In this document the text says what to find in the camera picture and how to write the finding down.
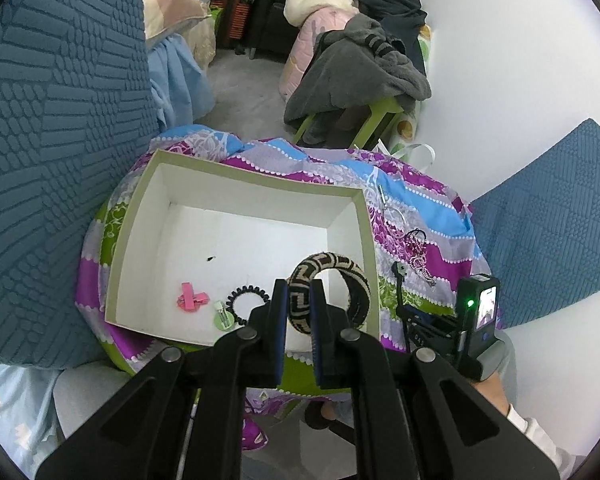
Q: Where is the beige and black patterned headband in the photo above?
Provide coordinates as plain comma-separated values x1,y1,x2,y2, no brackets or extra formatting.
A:
286,251,372,336

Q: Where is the pink floral quilt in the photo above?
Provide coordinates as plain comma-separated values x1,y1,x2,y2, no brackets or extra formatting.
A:
279,10,351,101

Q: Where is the white ribbon handle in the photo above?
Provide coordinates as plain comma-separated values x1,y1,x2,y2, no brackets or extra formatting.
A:
377,142,437,166

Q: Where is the black hair tie with beads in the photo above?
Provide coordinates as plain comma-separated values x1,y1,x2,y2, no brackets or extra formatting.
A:
402,229,438,288

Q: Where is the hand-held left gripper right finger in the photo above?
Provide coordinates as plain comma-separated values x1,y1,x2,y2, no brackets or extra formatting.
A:
310,280,561,480

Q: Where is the grey fleece blanket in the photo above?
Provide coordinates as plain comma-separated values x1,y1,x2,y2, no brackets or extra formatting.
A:
283,14,432,143

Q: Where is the light blue bedsheet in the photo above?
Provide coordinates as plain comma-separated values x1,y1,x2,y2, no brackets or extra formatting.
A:
147,35,215,128

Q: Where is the white cardboard box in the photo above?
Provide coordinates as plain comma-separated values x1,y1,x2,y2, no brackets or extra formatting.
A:
104,149,382,353

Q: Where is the light blue printed cloth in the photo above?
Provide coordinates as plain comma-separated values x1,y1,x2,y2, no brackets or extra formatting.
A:
0,360,61,461

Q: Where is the black hairpin with green head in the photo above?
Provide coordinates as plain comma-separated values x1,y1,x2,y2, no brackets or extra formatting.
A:
391,261,410,311

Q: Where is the green round hair clip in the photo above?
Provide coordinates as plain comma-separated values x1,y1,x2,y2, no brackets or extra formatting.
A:
211,300,237,332

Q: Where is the beige floral bedding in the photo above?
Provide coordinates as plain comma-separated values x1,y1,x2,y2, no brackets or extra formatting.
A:
185,15,216,68

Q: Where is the pastel checked pillow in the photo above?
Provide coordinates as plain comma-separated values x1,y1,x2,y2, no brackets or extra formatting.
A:
143,0,216,41

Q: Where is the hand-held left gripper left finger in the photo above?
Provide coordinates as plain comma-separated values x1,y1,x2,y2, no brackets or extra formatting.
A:
35,279,288,480

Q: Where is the striped floral cloth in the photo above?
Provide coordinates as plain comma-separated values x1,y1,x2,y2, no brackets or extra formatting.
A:
75,127,503,453

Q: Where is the black spiral hair tie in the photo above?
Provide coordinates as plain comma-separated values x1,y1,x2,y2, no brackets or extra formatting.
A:
226,285,271,326

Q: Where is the pink hair clip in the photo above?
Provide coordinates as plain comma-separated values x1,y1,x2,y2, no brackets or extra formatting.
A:
176,282,210,312

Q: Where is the person's right forearm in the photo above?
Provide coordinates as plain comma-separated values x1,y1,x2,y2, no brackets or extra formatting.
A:
472,375,588,480

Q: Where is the red and black suitcase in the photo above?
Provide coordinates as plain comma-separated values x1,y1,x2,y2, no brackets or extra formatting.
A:
215,0,258,53

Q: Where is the green plastic stool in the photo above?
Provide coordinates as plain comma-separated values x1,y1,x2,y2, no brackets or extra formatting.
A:
292,95,416,153

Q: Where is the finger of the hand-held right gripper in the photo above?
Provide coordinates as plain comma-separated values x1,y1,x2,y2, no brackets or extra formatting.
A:
396,302,461,332
405,325,461,357

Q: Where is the blue quilted cushion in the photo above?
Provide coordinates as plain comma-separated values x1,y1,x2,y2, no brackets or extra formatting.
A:
0,0,161,371
467,118,600,331

